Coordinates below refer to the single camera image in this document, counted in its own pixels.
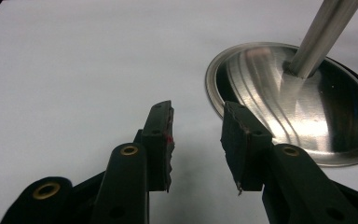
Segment steel utensil rack with hooks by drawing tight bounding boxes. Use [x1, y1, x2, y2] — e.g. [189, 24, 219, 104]
[204, 0, 358, 167]

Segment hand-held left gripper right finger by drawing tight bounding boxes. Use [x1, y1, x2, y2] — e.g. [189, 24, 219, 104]
[220, 101, 358, 224]

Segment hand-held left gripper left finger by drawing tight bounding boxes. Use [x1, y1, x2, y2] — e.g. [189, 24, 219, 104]
[89, 100, 175, 224]

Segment white work mat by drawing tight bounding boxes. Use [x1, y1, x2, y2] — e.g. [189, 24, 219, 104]
[0, 0, 358, 224]

